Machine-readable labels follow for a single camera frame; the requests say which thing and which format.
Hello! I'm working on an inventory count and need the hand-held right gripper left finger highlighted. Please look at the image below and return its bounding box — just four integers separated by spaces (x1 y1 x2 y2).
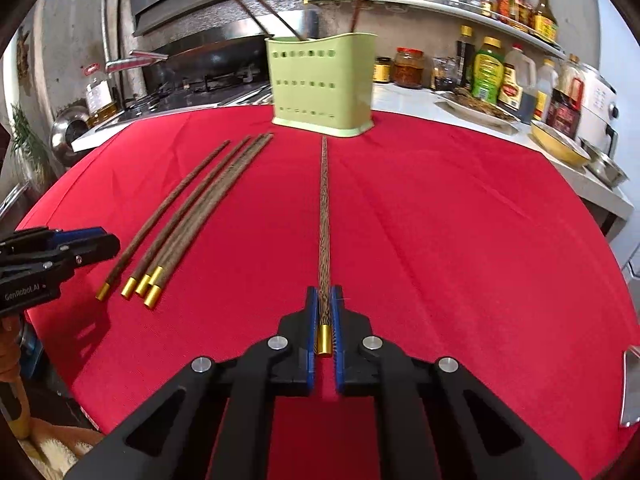
65 286 321 480

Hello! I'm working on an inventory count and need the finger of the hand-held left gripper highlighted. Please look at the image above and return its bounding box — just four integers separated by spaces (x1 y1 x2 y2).
47 234 121 271
0 227 108 256

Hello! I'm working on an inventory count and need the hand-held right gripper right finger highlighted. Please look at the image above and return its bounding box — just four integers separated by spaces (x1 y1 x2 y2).
331 285 576 480

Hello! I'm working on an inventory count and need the green plastic utensil holder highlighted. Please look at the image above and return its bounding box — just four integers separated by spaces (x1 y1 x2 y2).
265 31 378 139

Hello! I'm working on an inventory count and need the green plant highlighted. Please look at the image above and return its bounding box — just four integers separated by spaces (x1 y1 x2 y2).
9 104 53 191

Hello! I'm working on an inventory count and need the steel pot lid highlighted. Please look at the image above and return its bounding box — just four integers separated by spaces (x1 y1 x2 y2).
50 106 92 167

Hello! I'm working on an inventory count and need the red tablecloth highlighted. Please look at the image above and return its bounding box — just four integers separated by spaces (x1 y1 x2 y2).
15 105 640 480

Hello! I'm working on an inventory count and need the cooking oil bottle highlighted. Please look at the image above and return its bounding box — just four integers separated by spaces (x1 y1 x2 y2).
85 64 119 129

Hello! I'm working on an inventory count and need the beige fluffy cloth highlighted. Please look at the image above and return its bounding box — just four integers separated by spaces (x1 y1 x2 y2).
17 417 106 480

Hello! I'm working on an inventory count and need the black gas stove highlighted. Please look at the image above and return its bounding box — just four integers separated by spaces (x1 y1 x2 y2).
95 77 275 128

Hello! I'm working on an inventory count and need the steel wok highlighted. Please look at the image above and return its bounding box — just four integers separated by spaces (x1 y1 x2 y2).
105 35 271 92

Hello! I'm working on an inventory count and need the plate of food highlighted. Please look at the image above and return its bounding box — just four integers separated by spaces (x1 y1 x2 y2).
434 87 522 128

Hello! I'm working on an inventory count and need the orange sauce jar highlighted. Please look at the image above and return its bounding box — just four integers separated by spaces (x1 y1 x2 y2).
392 47 427 90

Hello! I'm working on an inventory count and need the dark spice packet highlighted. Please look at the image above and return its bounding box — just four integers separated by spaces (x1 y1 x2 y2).
431 56 458 93

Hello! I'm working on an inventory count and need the yellow bowl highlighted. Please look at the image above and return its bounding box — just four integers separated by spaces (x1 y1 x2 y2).
529 120 592 169

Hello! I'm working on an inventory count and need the green plastic bottle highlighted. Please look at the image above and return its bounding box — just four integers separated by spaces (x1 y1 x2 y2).
471 36 506 106

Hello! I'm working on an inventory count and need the black soy sauce bottle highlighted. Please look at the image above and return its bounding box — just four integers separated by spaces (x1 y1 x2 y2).
456 25 477 92

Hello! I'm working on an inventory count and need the large dark sauce jug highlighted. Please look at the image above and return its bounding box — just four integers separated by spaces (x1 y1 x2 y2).
497 42 538 113

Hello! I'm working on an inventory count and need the large steel bowl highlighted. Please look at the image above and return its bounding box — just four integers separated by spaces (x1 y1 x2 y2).
580 141 630 188

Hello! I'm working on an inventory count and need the clear plastic jug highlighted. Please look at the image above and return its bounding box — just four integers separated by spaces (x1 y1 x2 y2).
532 57 560 122

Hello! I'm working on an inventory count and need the dark bottle red label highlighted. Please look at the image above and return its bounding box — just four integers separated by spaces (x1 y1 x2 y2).
546 55 587 141

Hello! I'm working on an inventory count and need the white kitchen appliance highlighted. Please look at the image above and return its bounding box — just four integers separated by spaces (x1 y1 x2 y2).
575 65 621 158

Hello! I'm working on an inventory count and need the tall dark sauce bottle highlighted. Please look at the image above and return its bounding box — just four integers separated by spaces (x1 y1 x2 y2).
531 0 559 45

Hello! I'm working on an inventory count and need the white refrigerator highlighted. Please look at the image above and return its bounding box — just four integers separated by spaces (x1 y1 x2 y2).
594 0 640 281

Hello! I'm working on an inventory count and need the white wall shelf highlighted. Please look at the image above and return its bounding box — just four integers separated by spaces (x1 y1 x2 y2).
303 0 568 60

